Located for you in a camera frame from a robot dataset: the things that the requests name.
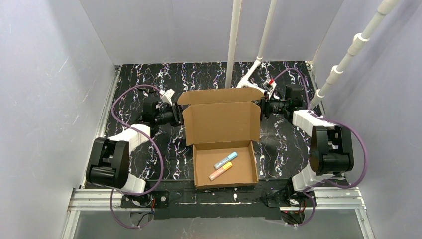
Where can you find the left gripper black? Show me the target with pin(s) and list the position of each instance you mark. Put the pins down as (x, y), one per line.
(177, 114)

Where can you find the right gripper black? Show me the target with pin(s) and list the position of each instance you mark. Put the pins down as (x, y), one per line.
(265, 107)

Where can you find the brown cardboard box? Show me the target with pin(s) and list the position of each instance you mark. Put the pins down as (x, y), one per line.
(217, 123)

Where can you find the light blue tube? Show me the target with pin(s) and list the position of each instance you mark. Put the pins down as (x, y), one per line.
(225, 160)

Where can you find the yellow pink marker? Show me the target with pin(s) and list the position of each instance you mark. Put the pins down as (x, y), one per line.
(220, 171)

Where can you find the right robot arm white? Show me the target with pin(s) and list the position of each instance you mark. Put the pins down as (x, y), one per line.
(331, 151)

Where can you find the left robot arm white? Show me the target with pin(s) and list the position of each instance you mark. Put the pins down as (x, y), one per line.
(109, 159)

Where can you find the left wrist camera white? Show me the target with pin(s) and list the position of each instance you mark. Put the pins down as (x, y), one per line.
(166, 97)

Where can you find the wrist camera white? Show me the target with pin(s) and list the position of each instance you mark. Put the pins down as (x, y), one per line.
(166, 97)
(269, 86)

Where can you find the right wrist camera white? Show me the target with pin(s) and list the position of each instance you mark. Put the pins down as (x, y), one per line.
(269, 86)

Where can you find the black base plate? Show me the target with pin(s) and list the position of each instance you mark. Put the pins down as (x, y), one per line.
(269, 199)

